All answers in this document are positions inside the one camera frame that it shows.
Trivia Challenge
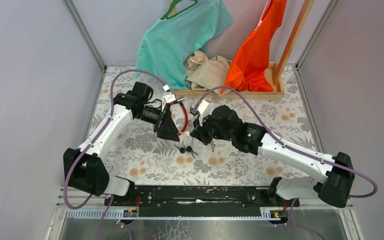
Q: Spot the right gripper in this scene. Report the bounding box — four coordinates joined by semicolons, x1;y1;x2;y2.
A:
190;111;234;146

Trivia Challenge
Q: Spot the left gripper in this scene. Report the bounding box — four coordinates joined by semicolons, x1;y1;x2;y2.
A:
134;103;180;142

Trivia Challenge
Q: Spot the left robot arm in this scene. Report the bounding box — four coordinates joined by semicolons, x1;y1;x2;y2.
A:
63;82;180;206

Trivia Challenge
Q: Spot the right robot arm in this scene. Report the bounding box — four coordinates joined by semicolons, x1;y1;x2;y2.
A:
190;103;355;208

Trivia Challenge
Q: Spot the small brass key pair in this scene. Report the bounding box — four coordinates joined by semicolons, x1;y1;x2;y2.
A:
210;141;216;153

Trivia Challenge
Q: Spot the black-headed key pair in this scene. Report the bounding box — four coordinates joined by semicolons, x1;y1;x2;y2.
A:
175;145;199;158

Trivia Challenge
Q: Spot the wooden rack base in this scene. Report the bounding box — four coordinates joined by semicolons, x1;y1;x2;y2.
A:
175;61;285;101

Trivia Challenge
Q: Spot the beige cloth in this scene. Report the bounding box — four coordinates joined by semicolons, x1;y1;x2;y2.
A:
183;50;232;91

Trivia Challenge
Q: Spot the orange t-shirt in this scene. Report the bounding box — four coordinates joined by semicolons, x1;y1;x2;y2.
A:
223;0;287;92

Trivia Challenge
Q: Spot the teal t-shirt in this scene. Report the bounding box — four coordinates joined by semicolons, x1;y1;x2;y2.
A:
136;0;233;90

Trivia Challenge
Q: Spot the green hanger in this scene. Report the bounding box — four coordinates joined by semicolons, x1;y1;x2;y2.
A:
160;0;199;20

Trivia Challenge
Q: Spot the wooden rack pole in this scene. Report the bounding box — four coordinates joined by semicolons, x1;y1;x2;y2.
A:
272;0;315;86

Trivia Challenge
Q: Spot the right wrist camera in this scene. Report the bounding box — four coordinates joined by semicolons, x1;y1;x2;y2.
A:
189;99;210;117

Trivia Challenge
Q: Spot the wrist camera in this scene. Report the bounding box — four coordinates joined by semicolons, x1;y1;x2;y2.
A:
161;84;177;108
189;99;210;117

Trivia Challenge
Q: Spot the red cable lock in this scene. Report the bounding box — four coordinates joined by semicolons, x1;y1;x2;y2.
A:
168;96;189;137

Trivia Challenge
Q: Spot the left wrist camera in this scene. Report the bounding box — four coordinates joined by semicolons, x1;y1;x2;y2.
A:
161;84;177;108

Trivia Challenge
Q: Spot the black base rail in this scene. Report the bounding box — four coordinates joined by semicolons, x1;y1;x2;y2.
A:
104;185;300;218

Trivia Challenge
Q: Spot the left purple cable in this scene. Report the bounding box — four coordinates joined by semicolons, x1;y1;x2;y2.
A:
62;69;168;240

